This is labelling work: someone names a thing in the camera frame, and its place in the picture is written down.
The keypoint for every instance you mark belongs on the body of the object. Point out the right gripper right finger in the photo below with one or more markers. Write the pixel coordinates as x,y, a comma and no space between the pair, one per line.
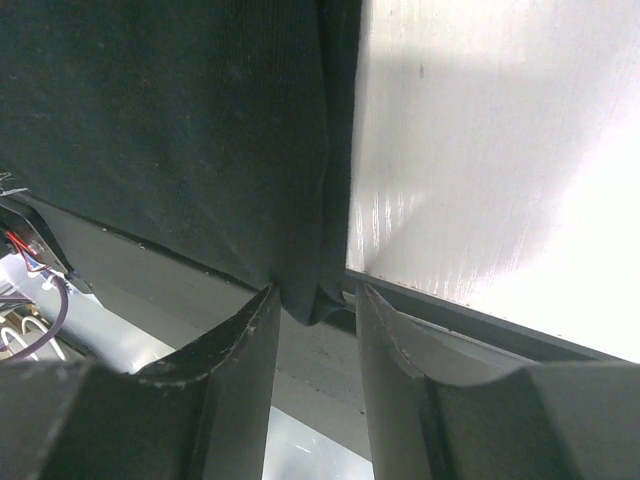
438,411

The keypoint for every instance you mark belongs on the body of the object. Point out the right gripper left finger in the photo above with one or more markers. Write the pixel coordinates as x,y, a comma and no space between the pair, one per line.
201,412

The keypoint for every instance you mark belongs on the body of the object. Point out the black daisy t-shirt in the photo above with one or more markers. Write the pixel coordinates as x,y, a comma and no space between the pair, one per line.
219,130

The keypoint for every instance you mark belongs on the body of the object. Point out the aluminium rail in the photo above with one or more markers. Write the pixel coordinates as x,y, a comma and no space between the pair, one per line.
416,312

